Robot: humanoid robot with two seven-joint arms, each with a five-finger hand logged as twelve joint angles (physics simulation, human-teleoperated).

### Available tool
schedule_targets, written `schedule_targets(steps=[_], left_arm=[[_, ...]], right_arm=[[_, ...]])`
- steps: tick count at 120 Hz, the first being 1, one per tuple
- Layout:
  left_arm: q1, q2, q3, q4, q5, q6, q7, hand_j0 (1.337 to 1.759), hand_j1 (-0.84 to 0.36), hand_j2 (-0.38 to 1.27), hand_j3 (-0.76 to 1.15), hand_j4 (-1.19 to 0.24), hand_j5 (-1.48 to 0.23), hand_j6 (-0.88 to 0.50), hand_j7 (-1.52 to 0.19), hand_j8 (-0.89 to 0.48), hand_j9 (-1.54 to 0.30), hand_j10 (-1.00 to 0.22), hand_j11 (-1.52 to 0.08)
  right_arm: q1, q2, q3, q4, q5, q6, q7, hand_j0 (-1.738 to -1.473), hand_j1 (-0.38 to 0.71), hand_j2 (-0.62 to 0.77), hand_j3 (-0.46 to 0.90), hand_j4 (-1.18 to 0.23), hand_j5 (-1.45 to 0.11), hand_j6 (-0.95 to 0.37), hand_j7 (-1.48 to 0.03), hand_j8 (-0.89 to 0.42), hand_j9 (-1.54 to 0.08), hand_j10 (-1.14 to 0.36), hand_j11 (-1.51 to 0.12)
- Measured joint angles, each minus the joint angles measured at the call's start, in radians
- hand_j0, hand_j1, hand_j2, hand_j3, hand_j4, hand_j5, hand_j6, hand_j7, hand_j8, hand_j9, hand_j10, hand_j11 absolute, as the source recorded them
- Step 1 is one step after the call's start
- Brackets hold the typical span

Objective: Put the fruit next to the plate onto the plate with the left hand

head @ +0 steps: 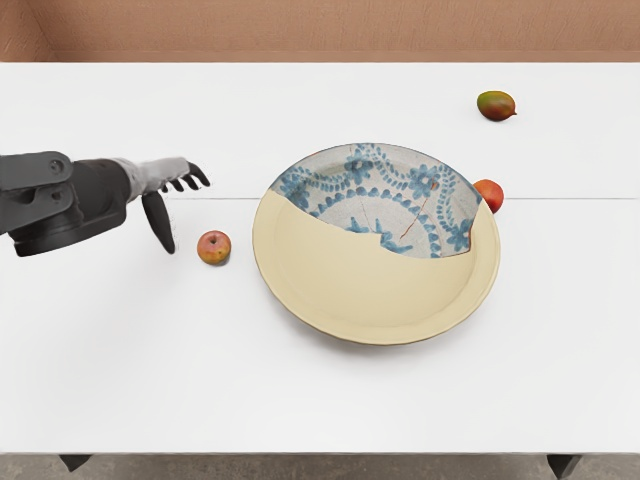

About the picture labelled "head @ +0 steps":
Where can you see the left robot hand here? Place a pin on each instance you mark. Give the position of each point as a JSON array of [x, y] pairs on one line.
[[160, 172]]

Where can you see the cream plate with blue pattern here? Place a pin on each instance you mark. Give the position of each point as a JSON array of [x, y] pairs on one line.
[[370, 270]]

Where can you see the red-orange round fruit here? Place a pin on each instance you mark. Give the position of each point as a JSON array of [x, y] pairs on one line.
[[491, 193]]

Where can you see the small red-yellow apple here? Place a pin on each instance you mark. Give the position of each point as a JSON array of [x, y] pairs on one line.
[[214, 247]]

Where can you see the green-red mango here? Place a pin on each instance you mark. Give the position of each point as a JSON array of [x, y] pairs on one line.
[[495, 105]]

